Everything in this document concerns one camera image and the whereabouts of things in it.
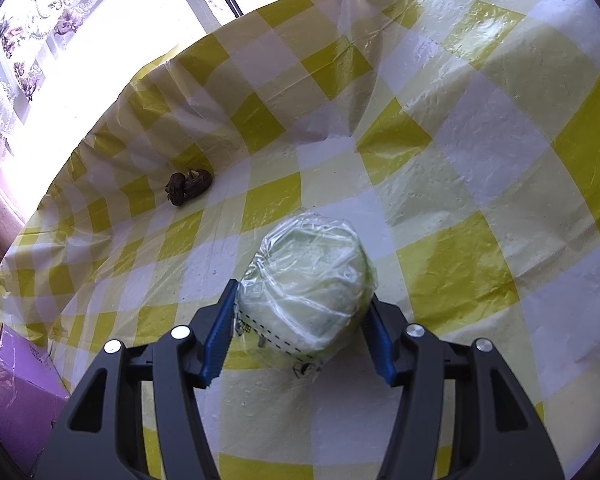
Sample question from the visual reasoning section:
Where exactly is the floral lace curtain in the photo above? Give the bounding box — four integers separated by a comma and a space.
0, 0, 181, 161

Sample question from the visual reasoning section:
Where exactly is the purple box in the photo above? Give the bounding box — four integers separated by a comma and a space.
0, 327, 73, 462

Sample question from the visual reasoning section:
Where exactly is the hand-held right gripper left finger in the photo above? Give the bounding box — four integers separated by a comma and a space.
40, 279, 241, 480

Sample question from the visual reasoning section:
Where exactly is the yellow checked tablecloth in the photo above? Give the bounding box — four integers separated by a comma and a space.
0, 0, 600, 480

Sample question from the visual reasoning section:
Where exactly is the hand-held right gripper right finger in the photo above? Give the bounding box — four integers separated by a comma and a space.
364, 294, 567, 480

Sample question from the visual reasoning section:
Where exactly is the plastic-wrapped pale melon half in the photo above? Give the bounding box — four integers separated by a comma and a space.
235, 211, 377, 378

